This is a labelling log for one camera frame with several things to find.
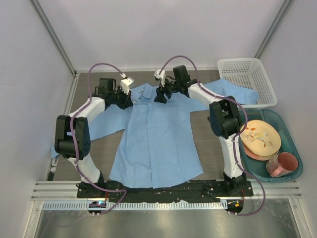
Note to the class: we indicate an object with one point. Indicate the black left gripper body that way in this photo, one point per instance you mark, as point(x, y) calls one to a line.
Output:
point(120, 98)

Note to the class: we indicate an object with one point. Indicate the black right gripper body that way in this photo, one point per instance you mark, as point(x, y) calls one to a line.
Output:
point(169, 88)

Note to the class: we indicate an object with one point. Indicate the light blue button shirt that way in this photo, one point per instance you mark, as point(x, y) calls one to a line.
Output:
point(157, 147)

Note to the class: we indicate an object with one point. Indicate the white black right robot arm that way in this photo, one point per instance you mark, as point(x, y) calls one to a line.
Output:
point(224, 118)

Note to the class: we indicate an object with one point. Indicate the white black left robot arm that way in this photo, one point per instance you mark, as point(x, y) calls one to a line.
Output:
point(72, 136)

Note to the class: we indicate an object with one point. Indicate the white plastic mesh basket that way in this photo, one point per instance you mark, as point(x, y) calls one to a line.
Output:
point(249, 73)

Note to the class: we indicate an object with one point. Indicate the cream bird pattern plate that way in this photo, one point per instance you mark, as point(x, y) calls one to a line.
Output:
point(261, 138)

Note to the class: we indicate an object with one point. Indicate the pink plate under cream plate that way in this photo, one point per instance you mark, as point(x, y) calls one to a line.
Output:
point(255, 156)

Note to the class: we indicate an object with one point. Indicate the teal plastic tray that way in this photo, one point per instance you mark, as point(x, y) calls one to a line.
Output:
point(256, 167)

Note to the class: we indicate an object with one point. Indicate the pink ceramic mug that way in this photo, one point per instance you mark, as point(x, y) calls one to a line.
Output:
point(282, 164)

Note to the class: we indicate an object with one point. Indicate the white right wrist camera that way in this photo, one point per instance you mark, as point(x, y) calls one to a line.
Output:
point(160, 76)

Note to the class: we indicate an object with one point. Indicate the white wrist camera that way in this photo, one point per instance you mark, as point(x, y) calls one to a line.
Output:
point(125, 83)
point(160, 76)

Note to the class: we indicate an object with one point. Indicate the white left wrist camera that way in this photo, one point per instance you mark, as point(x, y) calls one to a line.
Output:
point(125, 83)

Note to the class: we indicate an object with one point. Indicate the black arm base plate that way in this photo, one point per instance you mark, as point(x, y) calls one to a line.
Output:
point(193, 191)

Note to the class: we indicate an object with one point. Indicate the white slotted cable duct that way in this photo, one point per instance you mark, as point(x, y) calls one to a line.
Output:
point(98, 205)

